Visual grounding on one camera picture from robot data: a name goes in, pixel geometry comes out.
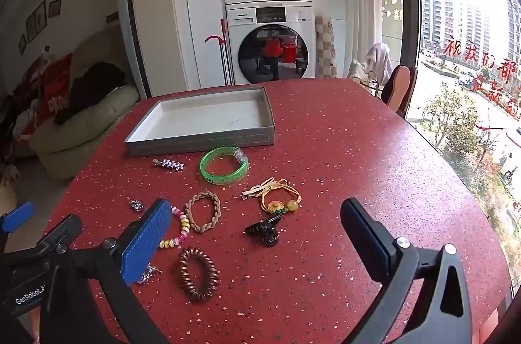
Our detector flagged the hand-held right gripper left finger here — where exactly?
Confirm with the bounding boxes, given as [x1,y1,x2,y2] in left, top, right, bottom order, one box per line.
[52,199,173,344]

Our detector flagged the white hanging garment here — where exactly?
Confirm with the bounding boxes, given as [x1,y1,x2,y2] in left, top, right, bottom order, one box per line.
[363,42,394,85]

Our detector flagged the black clothing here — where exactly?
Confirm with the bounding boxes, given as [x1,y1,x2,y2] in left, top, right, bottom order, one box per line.
[54,61,127,125]

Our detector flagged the brown braided hair tie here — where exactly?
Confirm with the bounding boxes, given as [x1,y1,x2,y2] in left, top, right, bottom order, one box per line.
[185,190,222,234]

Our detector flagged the orange chair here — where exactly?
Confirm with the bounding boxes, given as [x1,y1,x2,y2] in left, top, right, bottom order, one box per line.
[380,65,418,119]

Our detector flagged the red flower decal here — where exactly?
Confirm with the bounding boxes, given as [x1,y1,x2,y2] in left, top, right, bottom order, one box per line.
[264,36,282,58]

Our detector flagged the yellow flower hair tie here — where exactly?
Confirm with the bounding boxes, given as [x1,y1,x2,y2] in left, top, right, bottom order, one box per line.
[260,179,303,215]

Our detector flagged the cream hanging garment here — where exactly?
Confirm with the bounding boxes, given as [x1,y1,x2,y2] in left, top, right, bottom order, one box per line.
[347,60,372,85]

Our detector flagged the checkered cloth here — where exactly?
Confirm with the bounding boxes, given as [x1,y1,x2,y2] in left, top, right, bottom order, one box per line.
[315,16,339,79]

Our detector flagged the large picture frame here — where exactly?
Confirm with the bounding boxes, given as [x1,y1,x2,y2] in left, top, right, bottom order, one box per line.
[26,1,47,43]

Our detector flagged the brown spiral hair tie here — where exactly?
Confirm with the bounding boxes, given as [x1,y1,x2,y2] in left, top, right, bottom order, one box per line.
[178,246,221,302]

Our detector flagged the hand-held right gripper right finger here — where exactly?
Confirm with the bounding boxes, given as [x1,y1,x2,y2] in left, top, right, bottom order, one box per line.
[340,198,473,344]

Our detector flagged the white cabinet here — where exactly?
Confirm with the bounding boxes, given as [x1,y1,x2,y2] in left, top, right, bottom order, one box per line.
[125,0,229,97]

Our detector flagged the pink yellow bead bracelet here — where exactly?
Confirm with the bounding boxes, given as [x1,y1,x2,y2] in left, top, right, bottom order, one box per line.
[159,206,192,250]

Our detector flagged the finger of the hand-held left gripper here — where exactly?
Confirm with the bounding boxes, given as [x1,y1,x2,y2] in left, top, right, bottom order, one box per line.
[0,201,36,235]
[36,213,84,260]

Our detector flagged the silver star hair clip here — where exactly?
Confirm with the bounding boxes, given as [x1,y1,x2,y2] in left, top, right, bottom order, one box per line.
[152,158,186,172]

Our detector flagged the beige ribbon hair clip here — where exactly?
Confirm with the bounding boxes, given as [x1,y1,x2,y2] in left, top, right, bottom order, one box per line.
[242,177,276,200]

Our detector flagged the pile of colourful clothes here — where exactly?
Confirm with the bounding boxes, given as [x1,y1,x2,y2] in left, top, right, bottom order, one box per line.
[0,55,46,186]

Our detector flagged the red window stickers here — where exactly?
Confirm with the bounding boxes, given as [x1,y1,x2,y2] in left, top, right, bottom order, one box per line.
[445,36,521,117]

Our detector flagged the black hair claw clip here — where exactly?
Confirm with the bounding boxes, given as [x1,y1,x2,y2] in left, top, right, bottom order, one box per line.
[244,216,283,247]

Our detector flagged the grey cardboard tray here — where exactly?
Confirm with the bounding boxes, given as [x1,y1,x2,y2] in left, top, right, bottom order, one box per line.
[124,86,276,158]

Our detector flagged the cream sofa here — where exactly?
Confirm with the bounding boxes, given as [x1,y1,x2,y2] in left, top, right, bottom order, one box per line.
[28,30,141,181]

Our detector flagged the red cushion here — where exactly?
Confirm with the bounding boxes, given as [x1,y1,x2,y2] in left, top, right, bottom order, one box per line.
[40,53,74,126]

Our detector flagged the red handled mop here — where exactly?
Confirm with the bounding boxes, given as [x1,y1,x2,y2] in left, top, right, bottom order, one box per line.
[204,19,235,86]

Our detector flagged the green translucent bangle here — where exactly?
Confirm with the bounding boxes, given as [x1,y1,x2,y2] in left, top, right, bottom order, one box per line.
[199,146,249,186]

